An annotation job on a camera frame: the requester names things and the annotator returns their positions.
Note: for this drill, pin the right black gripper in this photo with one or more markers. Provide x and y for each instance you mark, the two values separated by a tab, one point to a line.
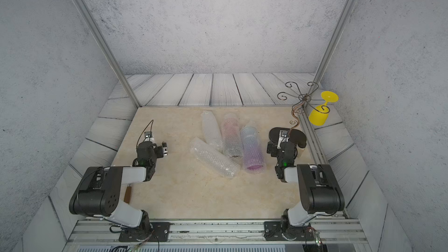
273	146

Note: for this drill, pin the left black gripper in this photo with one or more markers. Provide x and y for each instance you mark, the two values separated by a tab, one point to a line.
160	152

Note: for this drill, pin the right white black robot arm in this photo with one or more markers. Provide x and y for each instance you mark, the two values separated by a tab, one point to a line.
320	194

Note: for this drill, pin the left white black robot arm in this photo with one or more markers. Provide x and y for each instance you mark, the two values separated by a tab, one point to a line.
98	192

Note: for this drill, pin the purple bubble wrapped vase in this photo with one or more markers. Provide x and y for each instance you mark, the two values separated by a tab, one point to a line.
253	158

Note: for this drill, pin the pink bubble wrapped vase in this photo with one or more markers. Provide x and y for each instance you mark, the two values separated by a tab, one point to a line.
230	129

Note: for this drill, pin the clear bubble wrapped vase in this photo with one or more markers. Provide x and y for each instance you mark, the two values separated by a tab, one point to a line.
211	131

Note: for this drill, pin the yellow plastic wine glass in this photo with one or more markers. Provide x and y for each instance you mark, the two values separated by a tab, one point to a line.
320	113

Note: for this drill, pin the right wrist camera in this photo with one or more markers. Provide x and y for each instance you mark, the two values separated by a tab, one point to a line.
283	137

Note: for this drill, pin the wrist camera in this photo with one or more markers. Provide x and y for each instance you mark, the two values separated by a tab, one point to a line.
283	137
149	137

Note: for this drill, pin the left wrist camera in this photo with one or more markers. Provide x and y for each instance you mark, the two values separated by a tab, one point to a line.
149	137

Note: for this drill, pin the black wire glass stand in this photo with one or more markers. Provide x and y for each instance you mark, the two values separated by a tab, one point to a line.
301	102

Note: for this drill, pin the metal scraper wooden handle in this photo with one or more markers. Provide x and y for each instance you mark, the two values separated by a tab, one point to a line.
128	194

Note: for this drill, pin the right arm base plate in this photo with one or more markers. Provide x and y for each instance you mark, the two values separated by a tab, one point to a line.
282	231

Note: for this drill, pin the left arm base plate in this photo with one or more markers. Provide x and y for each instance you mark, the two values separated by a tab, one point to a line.
155	232

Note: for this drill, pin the left aluminium corner post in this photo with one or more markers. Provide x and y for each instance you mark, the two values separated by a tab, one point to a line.
99	38

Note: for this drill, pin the aluminium corner post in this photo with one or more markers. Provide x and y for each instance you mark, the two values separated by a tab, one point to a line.
99	38
335	37

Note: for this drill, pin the aluminium rail frame front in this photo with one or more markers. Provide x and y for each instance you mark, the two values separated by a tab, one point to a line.
219	235

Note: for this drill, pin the right aluminium corner post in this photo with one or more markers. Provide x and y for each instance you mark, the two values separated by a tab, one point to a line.
335	37

